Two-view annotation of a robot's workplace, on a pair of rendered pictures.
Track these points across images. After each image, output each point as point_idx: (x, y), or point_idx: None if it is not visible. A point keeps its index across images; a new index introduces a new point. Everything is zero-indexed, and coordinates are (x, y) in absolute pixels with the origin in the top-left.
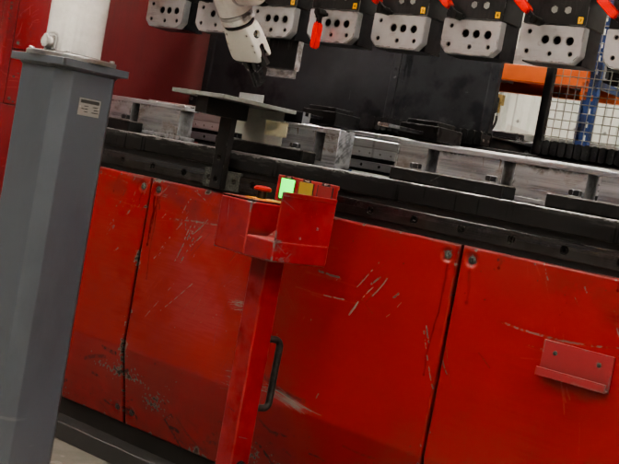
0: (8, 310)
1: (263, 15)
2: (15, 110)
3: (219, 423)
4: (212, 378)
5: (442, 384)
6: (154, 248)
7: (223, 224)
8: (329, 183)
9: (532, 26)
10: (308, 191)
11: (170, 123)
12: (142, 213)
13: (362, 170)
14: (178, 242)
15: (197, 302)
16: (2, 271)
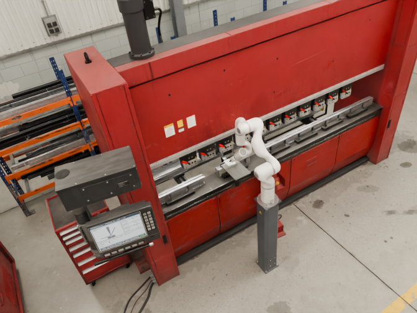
0: (275, 240)
1: (224, 148)
2: (269, 217)
3: (246, 215)
4: (245, 211)
5: (291, 177)
6: (222, 205)
7: None
8: None
9: (287, 118)
10: None
11: (200, 182)
12: (216, 203)
13: None
14: (229, 200)
15: (237, 204)
16: (272, 238)
